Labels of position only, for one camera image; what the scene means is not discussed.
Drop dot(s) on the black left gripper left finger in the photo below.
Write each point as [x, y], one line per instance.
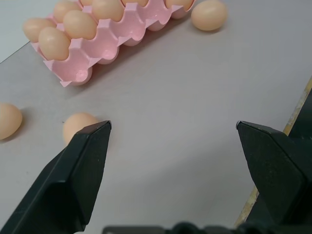
[73, 175]

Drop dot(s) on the pink plastic egg tray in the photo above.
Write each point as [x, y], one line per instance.
[114, 41]

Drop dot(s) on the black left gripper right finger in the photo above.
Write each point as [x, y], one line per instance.
[275, 170]

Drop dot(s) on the beige egg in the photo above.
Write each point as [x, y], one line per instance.
[8, 121]
[135, 2]
[75, 129]
[36, 29]
[80, 24]
[53, 44]
[85, 2]
[65, 9]
[107, 9]
[209, 15]
[179, 4]

